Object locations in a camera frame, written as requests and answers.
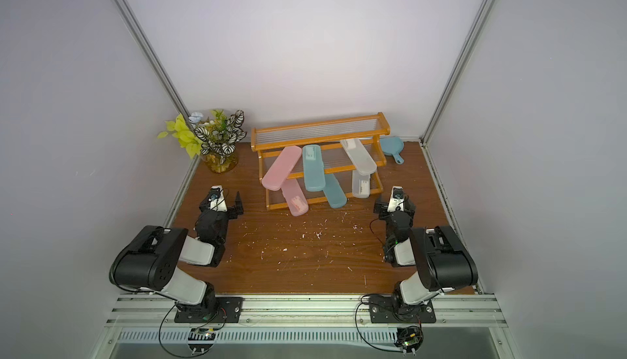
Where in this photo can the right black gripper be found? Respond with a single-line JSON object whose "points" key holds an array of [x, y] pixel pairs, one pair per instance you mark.
{"points": [[394, 213]]}

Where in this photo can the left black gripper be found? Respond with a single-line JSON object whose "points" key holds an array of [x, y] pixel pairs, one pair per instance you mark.
{"points": [[233, 214]]}

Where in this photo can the long pink pencil case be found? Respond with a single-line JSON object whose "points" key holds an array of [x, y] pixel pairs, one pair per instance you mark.
{"points": [[282, 167]]}

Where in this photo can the short pink pencil case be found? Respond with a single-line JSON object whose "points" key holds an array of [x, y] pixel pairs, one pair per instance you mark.
{"points": [[294, 197]]}

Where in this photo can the long clear white pencil case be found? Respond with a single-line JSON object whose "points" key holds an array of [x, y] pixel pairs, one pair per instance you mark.
{"points": [[362, 161]]}

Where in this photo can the long teal pencil case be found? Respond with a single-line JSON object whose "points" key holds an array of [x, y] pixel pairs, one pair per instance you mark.
{"points": [[313, 168]]}

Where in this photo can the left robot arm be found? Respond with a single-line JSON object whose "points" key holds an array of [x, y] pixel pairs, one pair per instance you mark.
{"points": [[150, 262]]}

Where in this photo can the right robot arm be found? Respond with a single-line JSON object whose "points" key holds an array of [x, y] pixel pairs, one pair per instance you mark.
{"points": [[442, 262]]}

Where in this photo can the short clear white pencil case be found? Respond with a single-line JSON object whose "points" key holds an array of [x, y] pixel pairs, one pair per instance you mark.
{"points": [[361, 185]]}

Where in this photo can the short teal pencil case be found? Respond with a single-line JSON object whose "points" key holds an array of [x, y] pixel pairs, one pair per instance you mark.
{"points": [[333, 192]]}

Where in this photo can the orange wooden three-tier shelf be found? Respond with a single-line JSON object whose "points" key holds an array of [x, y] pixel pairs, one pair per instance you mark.
{"points": [[269, 142]]}

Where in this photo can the potted plant in glass vase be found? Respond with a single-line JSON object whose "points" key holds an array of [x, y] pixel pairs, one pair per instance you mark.
{"points": [[212, 138]]}

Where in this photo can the right circuit board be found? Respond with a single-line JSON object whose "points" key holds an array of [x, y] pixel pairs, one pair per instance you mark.
{"points": [[409, 339]]}

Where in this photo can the circuit board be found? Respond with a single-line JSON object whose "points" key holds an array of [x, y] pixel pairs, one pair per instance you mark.
{"points": [[200, 340], [409, 339]]}

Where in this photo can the left circuit board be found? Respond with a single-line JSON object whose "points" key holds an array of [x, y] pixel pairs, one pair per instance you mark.
{"points": [[200, 340]]}

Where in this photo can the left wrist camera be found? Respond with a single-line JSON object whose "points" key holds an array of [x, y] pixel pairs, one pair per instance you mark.
{"points": [[216, 199]]}

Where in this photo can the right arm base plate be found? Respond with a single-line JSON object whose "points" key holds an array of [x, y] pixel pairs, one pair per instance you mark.
{"points": [[390, 309]]}

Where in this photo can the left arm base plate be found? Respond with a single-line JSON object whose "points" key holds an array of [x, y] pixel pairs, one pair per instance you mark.
{"points": [[213, 310]]}

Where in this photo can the aluminium rail frame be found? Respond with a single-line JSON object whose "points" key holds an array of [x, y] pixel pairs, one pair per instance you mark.
{"points": [[341, 319]]}

